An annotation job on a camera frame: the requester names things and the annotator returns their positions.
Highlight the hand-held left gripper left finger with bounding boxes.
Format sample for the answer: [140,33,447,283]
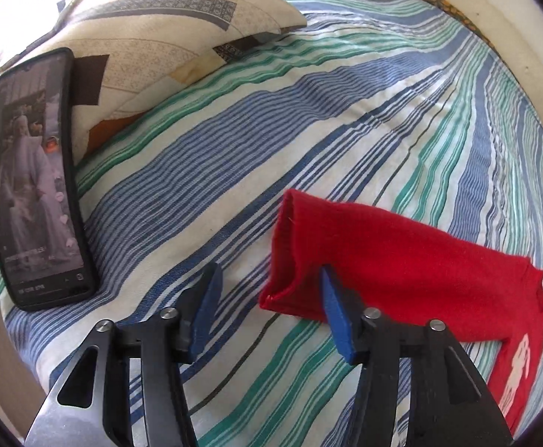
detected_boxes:
[24,263,224,447]

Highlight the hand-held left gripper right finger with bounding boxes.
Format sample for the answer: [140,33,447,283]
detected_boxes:
[320,265,516,447]

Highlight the red knit sweater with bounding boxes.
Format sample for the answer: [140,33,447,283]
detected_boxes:
[258,189,543,434]

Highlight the blue green striped bed sheet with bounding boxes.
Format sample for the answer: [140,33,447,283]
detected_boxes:
[0,0,543,447]

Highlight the black smartphone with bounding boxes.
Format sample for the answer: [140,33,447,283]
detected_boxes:
[0,47,99,312]

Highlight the cream patterned pillow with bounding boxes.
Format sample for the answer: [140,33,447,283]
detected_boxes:
[0,0,308,261]

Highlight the yellow patterned cloth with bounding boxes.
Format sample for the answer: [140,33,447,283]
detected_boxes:
[385,0,500,52]

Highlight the cream padded headboard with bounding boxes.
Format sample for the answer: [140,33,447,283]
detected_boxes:
[415,0,543,173]

